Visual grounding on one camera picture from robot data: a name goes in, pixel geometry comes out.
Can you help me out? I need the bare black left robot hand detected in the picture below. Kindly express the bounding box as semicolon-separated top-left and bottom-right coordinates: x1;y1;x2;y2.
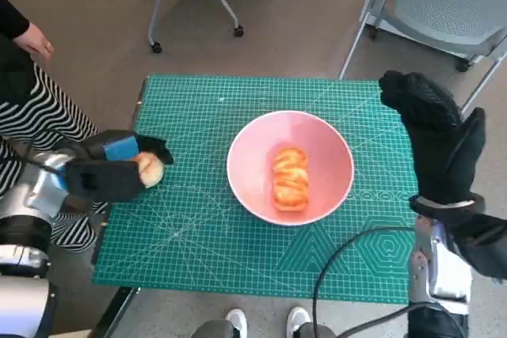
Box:
65;131;175;205

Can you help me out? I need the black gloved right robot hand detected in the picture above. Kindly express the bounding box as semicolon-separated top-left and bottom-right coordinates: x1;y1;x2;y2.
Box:
379;70;487;207

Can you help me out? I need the round toy bread bun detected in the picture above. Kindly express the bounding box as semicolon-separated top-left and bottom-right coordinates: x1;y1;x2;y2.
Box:
135;150;166;190

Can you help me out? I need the pink bowl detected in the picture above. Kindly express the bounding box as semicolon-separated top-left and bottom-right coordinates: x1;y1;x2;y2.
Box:
227;111;355;227

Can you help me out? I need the long toy bread loaf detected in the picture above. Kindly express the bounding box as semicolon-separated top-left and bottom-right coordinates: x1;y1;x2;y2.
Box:
271;146;311;213

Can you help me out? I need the person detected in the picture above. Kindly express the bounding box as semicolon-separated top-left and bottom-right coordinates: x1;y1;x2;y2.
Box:
0;0;110;252

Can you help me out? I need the green cutting mat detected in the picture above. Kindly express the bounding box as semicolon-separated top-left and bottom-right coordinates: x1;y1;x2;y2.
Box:
91;74;419;300

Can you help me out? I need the grey mesh chair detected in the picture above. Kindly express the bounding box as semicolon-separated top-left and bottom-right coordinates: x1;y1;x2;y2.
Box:
338;0;507;116

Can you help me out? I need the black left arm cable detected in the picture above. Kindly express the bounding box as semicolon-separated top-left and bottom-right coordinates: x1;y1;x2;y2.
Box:
21;130;68;177

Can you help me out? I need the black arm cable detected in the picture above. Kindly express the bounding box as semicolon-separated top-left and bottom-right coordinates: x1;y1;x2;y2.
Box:
312;226;417;338
21;130;68;177

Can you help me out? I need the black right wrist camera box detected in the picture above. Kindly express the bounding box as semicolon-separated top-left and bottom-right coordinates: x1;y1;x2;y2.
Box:
447;211;507;278

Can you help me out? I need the grey metal frame with casters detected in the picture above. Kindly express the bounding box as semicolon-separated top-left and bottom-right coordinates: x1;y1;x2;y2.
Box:
136;0;245;54

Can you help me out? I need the black arched cable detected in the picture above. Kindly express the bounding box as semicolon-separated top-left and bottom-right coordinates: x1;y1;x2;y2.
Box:
334;300;468;338

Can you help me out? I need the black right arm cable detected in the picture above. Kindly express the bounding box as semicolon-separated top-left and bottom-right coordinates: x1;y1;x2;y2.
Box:
312;226;417;338

